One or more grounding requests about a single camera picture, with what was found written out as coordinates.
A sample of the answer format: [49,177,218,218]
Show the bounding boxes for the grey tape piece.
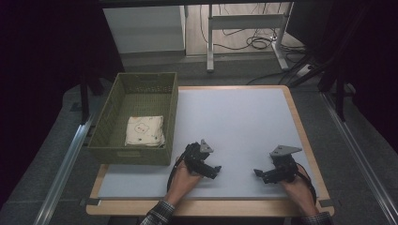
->
[318,198,341,208]

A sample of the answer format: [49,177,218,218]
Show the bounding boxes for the hand-held gripper black cable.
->
[166,156,187,192]
[296,162,317,205]

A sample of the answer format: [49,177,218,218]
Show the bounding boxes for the white cabinet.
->
[102,5,187,54]

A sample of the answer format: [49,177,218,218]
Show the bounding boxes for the black floor cable bundle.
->
[200,3,307,53]

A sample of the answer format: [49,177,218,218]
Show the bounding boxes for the left hand-held gripper black cable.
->
[166,156,187,192]

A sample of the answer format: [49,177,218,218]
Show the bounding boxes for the white power strip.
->
[295,63,314,79]

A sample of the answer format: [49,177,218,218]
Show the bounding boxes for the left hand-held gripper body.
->
[182,139,218,175]

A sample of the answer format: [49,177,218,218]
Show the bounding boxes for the white metal desk frame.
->
[206,2,292,74]

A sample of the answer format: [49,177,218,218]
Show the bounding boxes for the cream cloth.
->
[124,115,166,148]

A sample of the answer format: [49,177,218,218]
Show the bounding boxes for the green woven basket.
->
[86,71,179,167]

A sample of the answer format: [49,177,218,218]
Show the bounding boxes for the black stand leg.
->
[79,74,91,124]

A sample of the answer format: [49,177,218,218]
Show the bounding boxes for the person's right hand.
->
[279,164,317,217]

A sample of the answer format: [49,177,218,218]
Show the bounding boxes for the person's left hand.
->
[165,160,204,204]

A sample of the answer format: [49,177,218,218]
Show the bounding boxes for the wooden table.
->
[85,84,335,218]

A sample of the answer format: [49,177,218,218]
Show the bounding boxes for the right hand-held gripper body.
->
[268,144,303,184]

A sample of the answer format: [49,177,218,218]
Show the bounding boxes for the right hand-held gripper black cable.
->
[296,162,317,205]

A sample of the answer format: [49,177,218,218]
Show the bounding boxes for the aluminium floor rail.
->
[321,92,398,225]
[32,114,98,225]

